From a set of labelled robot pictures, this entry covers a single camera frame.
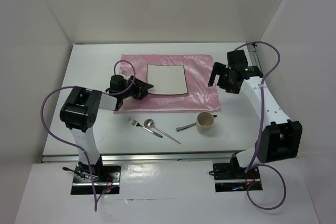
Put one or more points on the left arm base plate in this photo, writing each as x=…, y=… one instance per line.
x=109, y=181

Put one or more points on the aluminium side rail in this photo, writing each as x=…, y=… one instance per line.
x=252, y=50

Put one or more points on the silver fork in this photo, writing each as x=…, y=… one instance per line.
x=137, y=124

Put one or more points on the silver table knife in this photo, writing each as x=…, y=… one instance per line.
x=178, y=129

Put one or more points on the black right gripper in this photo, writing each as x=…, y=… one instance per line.
x=219, y=68

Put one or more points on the square white plate black rim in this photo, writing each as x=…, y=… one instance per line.
x=166, y=80

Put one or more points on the silver spoon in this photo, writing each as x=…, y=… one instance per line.
x=149, y=123

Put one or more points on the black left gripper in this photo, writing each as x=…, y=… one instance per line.
x=138, y=93

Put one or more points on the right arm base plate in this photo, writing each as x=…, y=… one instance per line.
x=227, y=180

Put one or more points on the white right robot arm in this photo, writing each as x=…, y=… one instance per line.
x=278, y=136

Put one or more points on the aluminium front rail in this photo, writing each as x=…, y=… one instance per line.
x=163, y=157

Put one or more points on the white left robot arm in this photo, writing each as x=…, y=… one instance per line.
x=80, y=110

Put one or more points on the beige ceramic cup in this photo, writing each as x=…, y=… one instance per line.
x=204, y=122

